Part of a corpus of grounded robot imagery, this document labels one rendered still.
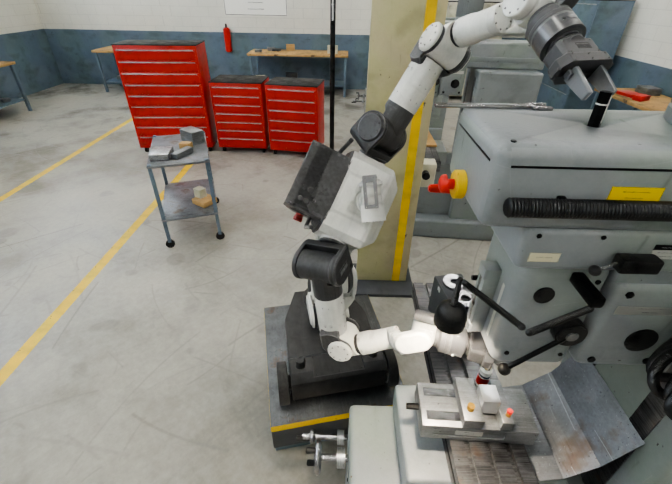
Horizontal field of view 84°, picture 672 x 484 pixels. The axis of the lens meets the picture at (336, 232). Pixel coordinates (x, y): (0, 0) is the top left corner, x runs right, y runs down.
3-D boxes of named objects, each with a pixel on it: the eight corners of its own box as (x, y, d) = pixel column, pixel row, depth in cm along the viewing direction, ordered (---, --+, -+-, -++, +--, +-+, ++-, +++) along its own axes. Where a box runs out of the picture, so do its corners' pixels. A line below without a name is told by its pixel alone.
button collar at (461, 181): (454, 203, 77) (459, 177, 74) (447, 190, 82) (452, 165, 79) (463, 203, 77) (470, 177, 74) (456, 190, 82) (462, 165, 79)
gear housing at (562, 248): (513, 271, 75) (528, 229, 69) (477, 210, 95) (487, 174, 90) (683, 276, 74) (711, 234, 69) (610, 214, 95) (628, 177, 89)
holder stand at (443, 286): (447, 348, 147) (457, 311, 136) (427, 308, 165) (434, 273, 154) (476, 344, 149) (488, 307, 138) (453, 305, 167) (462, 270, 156)
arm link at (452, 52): (514, 20, 91) (456, 40, 108) (488, -6, 86) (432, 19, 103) (498, 61, 91) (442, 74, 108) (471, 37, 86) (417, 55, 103)
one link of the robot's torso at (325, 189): (272, 225, 135) (273, 225, 99) (311, 141, 137) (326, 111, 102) (345, 258, 140) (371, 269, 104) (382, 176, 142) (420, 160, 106)
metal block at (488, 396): (479, 413, 116) (483, 401, 113) (474, 395, 121) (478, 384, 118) (496, 414, 116) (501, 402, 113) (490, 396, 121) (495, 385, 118)
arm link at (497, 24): (536, 14, 76) (483, 32, 87) (563, 24, 80) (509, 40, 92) (541, -21, 75) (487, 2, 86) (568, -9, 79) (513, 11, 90)
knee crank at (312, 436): (295, 446, 158) (295, 439, 155) (297, 432, 163) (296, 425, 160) (347, 448, 158) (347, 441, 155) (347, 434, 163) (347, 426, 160)
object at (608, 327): (574, 367, 90) (621, 286, 76) (532, 297, 111) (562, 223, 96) (653, 370, 90) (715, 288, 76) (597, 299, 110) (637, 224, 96)
